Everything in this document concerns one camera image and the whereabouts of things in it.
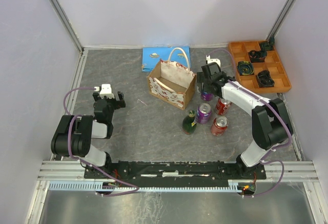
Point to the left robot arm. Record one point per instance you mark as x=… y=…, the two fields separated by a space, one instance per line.
x=73 y=138

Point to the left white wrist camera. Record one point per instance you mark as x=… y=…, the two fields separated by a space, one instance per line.
x=106 y=91

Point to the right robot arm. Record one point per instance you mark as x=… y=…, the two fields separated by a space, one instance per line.
x=271 y=125

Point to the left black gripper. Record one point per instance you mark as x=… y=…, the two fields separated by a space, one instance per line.
x=118 y=103

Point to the rolled black sock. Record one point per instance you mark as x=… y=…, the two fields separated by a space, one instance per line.
x=264 y=79

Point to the dark sock in corner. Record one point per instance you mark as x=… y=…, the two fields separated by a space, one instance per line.
x=268 y=45

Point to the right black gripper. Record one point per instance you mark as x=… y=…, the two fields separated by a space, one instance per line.
x=201 y=79

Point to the orange compartment tray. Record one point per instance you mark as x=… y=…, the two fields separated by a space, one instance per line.
x=272 y=63

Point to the green glass bottle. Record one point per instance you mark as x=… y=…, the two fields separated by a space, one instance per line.
x=189 y=123

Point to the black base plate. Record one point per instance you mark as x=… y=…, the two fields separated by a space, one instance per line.
x=128 y=170

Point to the purple fanta can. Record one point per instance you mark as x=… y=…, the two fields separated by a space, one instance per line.
x=205 y=95
x=203 y=114

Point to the aluminium frame rail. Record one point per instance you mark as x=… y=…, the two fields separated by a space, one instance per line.
x=294 y=171

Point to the rolled blue green sock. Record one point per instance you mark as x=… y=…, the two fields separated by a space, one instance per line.
x=245 y=68

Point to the red cola can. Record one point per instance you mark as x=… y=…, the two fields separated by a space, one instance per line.
x=222 y=106

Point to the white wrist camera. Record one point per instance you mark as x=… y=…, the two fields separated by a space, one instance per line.
x=106 y=91
x=210 y=60

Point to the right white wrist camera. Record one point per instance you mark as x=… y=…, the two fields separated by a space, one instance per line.
x=210 y=60

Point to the rolled dark sock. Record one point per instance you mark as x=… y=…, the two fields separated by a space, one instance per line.
x=257 y=56

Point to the blue patterned cloth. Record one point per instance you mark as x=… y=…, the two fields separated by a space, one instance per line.
x=152 y=55

